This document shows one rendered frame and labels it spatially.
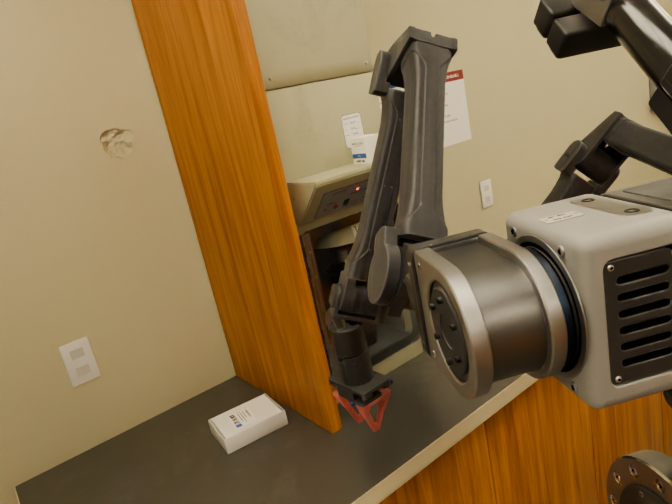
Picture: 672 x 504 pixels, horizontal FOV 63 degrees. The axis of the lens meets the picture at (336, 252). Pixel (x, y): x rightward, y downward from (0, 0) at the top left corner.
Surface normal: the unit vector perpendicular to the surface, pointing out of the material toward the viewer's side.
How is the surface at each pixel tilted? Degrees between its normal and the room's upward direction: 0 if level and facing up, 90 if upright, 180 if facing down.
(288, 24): 90
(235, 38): 90
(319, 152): 90
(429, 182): 60
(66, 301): 90
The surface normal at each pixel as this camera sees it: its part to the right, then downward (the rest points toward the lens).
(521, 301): 0.03, -0.32
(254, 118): -0.77, 0.32
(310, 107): 0.60, 0.10
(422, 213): 0.26, -0.33
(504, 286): -0.07, -0.63
